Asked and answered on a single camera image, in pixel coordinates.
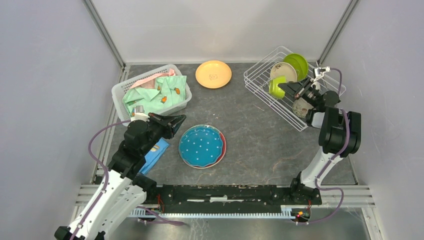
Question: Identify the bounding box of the blue dotted plate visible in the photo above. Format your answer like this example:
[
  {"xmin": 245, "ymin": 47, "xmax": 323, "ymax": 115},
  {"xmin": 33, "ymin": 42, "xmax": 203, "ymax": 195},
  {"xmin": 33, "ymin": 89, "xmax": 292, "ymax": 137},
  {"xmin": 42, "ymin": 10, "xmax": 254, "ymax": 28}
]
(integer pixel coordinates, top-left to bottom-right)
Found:
[{"xmin": 179, "ymin": 126, "xmax": 224, "ymax": 168}]

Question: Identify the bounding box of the orange plate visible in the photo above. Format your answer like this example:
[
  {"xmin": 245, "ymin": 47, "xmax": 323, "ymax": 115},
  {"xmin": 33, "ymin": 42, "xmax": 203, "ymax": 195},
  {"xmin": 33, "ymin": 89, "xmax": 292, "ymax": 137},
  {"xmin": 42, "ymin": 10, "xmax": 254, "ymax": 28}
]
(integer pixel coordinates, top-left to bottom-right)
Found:
[{"xmin": 195, "ymin": 60, "xmax": 232, "ymax": 89}]

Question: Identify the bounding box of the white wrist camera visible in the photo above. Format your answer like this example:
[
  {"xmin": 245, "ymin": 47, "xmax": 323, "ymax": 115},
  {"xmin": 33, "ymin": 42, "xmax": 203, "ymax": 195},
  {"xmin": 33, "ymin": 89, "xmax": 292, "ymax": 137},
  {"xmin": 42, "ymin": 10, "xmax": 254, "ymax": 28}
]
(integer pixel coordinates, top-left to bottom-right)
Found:
[
  {"xmin": 130, "ymin": 105, "xmax": 149, "ymax": 122},
  {"xmin": 311, "ymin": 66, "xmax": 331, "ymax": 83}
]

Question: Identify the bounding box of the green interior mug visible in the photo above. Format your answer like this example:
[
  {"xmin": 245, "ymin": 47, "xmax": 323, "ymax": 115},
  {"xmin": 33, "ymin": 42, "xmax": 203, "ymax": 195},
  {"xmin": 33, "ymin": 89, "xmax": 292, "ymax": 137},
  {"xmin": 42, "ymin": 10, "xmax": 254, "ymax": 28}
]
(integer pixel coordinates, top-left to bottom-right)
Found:
[{"xmin": 292, "ymin": 98, "xmax": 314, "ymax": 119}]

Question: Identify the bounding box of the teal rimmed red plate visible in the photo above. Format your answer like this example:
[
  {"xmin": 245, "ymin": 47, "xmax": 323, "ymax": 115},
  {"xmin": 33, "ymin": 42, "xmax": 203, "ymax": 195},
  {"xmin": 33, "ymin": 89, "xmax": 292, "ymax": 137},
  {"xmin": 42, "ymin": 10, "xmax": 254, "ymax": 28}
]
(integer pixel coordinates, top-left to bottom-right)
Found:
[{"xmin": 178, "ymin": 124, "xmax": 227, "ymax": 170}]

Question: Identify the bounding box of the cream floral plate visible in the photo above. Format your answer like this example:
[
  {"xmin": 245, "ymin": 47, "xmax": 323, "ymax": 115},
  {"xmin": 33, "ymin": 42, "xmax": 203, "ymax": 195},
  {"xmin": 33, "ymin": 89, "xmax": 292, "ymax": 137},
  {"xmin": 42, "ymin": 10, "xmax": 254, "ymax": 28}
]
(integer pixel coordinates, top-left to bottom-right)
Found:
[{"xmin": 270, "ymin": 62, "xmax": 298, "ymax": 82}]

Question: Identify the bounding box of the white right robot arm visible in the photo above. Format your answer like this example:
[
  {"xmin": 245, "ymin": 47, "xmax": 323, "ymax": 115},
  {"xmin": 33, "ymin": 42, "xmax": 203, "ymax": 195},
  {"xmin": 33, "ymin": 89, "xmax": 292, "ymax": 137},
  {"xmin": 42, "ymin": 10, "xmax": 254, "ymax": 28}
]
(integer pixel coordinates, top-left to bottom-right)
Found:
[{"xmin": 278, "ymin": 79, "xmax": 362, "ymax": 204}]

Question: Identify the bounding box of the white plastic basket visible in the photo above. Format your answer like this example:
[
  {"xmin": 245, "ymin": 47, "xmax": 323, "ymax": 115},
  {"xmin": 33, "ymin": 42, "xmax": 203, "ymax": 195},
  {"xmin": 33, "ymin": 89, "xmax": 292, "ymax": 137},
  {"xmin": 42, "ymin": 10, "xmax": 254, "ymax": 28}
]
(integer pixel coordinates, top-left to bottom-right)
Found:
[{"xmin": 111, "ymin": 64, "xmax": 192, "ymax": 122}]

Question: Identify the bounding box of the aluminium corner post left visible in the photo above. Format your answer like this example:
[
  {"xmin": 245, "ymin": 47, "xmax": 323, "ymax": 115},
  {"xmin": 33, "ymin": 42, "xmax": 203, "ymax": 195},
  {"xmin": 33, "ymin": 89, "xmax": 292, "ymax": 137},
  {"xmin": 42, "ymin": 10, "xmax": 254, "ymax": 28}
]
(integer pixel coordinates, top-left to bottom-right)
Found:
[{"xmin": 82, "ymin": 0, "xmax": 126, "ymax": 69}]

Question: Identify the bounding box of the pink cloth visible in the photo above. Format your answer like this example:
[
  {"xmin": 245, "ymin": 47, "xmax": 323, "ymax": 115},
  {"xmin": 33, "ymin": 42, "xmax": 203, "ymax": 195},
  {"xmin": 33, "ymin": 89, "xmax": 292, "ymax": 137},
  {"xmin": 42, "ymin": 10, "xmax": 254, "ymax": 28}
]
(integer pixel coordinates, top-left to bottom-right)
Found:
[{"xmin": 130, "ymin": 69, "xmax": 176, "ymax": 89}]

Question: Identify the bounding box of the aluminium corner post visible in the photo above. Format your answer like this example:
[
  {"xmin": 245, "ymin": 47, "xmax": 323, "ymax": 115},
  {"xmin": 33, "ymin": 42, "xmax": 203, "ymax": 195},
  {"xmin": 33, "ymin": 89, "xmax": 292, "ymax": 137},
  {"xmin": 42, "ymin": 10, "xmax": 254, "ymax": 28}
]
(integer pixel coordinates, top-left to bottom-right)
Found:
[
  {"xmin": 82, "ymin": 0, "xmax": 126, "ymax": 69},
  {"xmin": 316, "ymin": 0, "xmax": 360, "ymax": 66}
]

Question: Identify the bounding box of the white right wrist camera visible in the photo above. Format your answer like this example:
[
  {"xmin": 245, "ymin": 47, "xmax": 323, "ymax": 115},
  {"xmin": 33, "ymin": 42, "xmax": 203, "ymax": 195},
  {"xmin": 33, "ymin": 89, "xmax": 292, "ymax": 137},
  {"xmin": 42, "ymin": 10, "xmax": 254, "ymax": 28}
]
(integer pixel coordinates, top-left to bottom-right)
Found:
[{"xmin": 311, "ymin": 66, "xmax": 331, "ymax": 83}]

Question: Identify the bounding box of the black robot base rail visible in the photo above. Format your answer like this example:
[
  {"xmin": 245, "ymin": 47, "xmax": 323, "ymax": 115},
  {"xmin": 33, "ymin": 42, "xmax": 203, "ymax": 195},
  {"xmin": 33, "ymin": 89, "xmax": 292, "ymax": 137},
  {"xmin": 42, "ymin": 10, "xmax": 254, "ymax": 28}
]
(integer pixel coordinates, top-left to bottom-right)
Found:
[{"xmin": 144, "ymin": 176, "xmax": 322, "ymax": 214}]

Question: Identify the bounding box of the green printed cloth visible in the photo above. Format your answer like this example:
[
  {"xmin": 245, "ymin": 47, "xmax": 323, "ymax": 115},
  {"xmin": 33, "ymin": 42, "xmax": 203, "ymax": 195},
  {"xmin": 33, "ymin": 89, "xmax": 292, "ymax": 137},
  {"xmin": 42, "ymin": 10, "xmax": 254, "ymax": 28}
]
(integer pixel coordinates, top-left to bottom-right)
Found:
[{"xmin": 122, "ymin": 75, "xmax": 187, "ymax": 114}]

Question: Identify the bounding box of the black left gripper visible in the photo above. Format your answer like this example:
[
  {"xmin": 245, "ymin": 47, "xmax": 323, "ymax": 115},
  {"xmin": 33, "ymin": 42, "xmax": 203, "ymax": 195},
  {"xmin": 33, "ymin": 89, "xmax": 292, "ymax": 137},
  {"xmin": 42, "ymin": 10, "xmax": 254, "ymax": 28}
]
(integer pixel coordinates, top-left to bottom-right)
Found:
[{"xmin": 141, "ymin": 112, "xmax": 187, "ymax": 155}]

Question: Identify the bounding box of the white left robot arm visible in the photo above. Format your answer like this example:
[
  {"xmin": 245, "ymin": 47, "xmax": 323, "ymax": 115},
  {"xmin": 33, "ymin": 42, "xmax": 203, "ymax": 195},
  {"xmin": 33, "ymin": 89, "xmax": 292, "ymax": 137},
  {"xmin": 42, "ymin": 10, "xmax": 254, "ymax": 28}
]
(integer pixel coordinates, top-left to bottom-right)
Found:
[{"xmin": 54, "ymin": 113, "xmax": 186, "ymax": 240}]

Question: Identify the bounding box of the lime green plate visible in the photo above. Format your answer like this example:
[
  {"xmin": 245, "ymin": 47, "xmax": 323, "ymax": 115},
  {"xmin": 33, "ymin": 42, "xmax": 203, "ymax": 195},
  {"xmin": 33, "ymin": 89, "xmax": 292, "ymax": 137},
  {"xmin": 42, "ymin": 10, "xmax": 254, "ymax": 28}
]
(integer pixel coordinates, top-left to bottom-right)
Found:
[{"xmin": 283, "ymin": 53, "xmax": 309, "ymax": 82}]

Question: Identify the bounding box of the white wire dish rack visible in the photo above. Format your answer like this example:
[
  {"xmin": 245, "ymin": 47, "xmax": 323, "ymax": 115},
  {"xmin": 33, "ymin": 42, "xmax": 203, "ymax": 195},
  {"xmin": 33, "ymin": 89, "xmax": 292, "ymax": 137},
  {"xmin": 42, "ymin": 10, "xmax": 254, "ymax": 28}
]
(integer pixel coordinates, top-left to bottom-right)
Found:
[{"xmin": 243, "ymin": 45, "xmax": 347, "ymax": 132}]

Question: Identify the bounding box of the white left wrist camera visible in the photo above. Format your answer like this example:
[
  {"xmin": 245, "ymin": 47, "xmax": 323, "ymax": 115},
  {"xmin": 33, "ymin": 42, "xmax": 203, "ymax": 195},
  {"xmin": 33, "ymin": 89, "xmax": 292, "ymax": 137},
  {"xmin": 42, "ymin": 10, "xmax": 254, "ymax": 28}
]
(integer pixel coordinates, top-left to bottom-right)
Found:
[{"xmin": 130, "ymin": 105, "xmax": 149, "ymax": 122}]

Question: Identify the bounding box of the blue printed cloth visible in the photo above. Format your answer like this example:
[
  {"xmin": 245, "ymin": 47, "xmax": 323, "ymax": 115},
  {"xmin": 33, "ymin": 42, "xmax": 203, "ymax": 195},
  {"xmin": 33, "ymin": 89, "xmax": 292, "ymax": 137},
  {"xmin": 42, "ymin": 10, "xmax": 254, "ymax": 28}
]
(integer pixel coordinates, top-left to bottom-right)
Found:
[{"xmin": 139, "ymin": 138, "xmax": 169, "ymax": 175}]

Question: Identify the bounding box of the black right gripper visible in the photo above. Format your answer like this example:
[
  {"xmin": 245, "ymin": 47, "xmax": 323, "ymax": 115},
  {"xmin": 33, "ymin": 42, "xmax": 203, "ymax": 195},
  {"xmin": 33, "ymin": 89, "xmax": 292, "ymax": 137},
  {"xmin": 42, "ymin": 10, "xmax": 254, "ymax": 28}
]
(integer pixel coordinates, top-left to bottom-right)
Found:
[{"xmin": 277, "ymin": 76, "xmax": 320, "ymax": 109}]

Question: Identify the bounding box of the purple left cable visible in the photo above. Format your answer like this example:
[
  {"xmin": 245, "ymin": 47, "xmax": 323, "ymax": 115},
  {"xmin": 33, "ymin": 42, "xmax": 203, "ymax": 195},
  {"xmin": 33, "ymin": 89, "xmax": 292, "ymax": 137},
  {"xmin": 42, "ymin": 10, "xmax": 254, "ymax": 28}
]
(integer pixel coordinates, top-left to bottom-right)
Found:
[{"xmin": 68, "ymin": 119, "xmax": 132, "ymax": 240}]

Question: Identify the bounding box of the aluminium corner post right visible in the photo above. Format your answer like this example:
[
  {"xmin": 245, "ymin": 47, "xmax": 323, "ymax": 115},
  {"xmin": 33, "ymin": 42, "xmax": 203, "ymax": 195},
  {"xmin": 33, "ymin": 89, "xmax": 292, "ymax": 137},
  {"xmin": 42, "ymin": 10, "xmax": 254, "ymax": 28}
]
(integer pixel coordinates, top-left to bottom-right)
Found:
[{"xmin": 316, "ymin": 0, "xmax": 360, "ymax": 66}]

